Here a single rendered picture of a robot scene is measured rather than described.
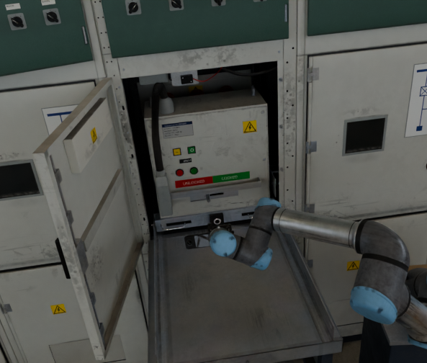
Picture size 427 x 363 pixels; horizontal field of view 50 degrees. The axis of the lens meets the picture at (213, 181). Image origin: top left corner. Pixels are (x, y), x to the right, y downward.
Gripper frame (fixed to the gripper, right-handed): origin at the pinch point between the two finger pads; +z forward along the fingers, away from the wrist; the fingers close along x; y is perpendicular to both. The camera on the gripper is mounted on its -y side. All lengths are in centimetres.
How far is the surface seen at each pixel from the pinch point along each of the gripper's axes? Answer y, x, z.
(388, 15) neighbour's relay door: 74, 69, -13
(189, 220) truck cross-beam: -6.6, 3.7, 30.8
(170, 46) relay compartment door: -5, 68, -11
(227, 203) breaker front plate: 11.0, 8.6, 29.2
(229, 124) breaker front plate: 14.6, 40.9, 11.0
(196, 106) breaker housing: 3, 50, 14
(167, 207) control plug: -14.7, 11.1, 15.4
